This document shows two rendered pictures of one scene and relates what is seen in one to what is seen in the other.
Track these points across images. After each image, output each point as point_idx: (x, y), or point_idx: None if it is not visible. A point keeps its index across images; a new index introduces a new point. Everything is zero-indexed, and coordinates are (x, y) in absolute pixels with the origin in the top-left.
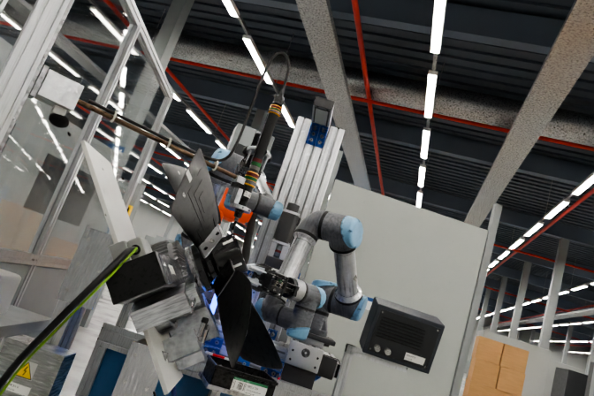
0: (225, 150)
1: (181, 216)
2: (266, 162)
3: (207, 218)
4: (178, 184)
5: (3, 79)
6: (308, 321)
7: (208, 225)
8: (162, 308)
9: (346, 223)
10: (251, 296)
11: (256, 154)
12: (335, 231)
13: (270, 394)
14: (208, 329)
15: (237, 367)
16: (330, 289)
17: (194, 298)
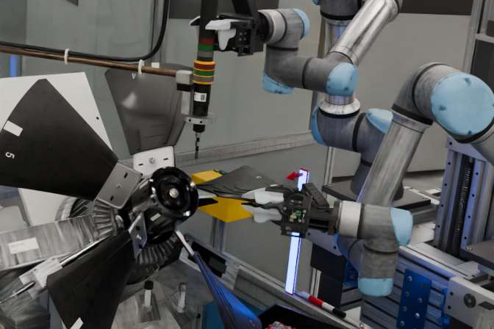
0: None
1: (20, 179)
2: (220, 38)
3: (86, 165)
4: (125, 96)
5: None
6: (378, 269)
7: (94, 172)
8: (11, 293)
9: (439, 92)
10: (49, 291)
11: (199, 31)
12: (427, 107)
13: None
14: (181, 289)
15: (314, 323)
16: None
17: (20, 286)
